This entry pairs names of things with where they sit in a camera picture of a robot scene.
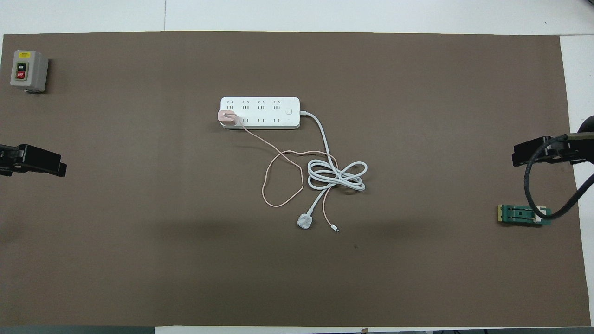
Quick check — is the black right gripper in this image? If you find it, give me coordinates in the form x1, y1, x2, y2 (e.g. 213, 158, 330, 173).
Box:
512, 135, 576, 167

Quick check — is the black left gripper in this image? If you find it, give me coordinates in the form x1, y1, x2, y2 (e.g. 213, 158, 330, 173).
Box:
18, 145, 67, 177

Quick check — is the white power strip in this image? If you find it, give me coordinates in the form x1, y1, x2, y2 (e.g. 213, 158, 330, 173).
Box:
220, 96, 301, 130

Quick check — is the pink charging cable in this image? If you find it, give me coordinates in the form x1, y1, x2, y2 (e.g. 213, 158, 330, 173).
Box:
231, 118, 340, 232

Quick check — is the brown table mat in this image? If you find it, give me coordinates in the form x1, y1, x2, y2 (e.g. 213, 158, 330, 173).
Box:
0, 31, 591, 328

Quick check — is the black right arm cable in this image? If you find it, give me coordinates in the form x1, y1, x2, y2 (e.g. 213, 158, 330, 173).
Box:
523, 135, 594, 220

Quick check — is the grey on-off switch box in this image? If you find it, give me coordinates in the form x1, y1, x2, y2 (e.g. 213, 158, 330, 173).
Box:
10, 50, 49, 93

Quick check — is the white power strip cord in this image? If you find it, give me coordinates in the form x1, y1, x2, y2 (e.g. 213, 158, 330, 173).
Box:
297, 110, 368, 230

